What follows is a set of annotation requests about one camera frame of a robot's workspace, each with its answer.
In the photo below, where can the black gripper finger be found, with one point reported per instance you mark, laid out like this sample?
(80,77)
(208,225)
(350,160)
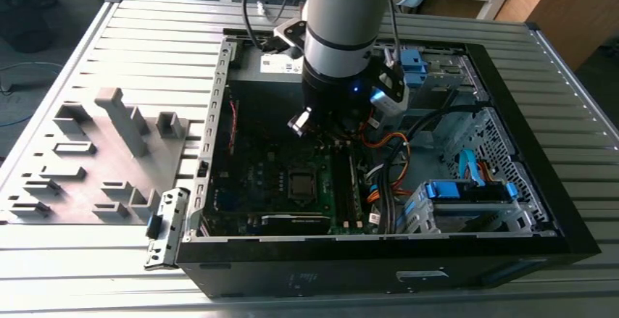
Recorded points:
(298,124)

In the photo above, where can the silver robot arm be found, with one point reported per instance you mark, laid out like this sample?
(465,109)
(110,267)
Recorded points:
(337,17)

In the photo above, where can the white barcode tag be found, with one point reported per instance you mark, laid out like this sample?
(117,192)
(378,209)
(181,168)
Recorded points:
(372,122)
(374,219)

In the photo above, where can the grey power supply unit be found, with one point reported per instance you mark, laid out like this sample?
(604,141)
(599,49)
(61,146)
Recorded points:
(250,68)

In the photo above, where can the black RAM slot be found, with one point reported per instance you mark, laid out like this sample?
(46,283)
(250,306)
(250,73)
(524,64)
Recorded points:
(334,187)
(346,187)
(340,187)

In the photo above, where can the blue plastic bay latch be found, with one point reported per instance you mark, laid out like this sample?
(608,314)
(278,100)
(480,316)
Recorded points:
(414,61)

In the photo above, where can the green motherboard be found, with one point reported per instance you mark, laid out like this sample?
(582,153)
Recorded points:
(270,202)

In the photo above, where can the grey metal drive cage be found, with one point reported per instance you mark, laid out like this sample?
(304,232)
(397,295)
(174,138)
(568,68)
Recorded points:
(444,90)

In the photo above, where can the black graphics card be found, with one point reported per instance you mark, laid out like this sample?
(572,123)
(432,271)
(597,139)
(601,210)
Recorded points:
(294,224)

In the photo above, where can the hard disk in blue carrier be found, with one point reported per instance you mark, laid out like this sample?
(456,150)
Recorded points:
(478,193)

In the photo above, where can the grey parts rack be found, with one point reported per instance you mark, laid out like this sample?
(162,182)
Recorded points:
(120,173)

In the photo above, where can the black PC case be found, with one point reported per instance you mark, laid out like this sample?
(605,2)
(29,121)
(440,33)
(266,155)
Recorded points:
(337,267)

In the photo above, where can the grey metal disk bay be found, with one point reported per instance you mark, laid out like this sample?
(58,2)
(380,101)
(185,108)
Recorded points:
(482,211)

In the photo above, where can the wooden cabinet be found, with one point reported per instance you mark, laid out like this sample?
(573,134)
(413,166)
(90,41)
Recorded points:
(569,6)

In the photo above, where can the black waste bin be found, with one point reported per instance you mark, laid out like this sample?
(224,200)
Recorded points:
(28,32)

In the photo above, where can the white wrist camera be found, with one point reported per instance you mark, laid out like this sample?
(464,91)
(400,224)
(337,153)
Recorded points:
(386,102)

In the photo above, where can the grey box wrist camera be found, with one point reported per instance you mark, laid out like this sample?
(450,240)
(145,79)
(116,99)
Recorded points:
(289,33)

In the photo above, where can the grey hinged slot bracket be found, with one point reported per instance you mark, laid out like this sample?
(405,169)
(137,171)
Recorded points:
(169,231)

